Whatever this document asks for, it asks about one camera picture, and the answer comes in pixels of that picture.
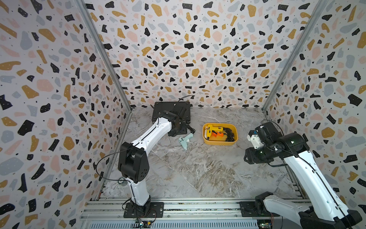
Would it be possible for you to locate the yellow hot glue gun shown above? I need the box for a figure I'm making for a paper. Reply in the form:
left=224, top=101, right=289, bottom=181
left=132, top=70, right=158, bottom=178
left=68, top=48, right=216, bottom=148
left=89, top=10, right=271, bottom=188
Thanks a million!
left=204, top=124, right=224, bottom=140

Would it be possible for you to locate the orange hot glue gun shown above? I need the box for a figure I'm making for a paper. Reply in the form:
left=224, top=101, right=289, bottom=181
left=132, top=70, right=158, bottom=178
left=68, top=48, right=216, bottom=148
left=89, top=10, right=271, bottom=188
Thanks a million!
left=210, top=131, right=226, bottom=142

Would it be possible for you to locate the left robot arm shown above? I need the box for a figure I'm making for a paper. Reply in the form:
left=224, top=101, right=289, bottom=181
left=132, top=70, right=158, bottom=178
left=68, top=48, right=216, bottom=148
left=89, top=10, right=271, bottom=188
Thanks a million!
left=118, top=108, right=191, bottom=207

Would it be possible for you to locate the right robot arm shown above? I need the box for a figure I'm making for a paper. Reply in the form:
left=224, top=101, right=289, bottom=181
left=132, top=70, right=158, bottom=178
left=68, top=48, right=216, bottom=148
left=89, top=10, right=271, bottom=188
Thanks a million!
left=244, top=122, right=362, bottom=229

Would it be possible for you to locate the mint green hot glue gun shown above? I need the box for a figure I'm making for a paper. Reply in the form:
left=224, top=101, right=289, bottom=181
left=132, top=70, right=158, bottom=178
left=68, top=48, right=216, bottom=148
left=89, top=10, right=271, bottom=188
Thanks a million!
left=178, top=133, right=193, bottom=150

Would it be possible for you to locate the yellow plastic storage box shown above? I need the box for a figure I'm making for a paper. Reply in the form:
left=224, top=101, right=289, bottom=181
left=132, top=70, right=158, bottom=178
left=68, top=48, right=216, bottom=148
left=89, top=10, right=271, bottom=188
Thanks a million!
left=203, top=123, right=238, bottom=146

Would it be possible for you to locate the black briefcase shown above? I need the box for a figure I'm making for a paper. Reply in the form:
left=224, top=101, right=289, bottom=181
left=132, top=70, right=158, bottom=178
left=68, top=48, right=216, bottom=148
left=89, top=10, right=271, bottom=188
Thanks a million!
left=151, top=101, right=191, bottom=124

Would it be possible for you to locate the round metal floor disc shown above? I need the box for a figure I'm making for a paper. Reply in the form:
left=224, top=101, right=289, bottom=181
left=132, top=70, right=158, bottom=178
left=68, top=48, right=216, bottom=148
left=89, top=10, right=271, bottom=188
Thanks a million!
left=117, top=177, right=128, bottom=187

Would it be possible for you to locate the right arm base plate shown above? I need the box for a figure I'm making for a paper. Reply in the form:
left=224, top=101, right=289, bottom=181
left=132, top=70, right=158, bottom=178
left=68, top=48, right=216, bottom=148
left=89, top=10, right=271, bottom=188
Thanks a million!
left=239, top=201, right=280, bottom=217

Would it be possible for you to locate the aluminium mounting rail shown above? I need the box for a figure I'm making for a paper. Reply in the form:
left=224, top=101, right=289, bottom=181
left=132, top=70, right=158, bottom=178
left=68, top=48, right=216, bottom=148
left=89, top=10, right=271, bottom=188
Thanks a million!
left=79, top=198, right=324, bottom=229

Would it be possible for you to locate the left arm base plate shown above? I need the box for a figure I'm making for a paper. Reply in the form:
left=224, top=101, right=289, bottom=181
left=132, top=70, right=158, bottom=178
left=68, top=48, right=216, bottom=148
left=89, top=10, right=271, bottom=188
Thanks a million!
left=124, top=201, right=165, bottom=219

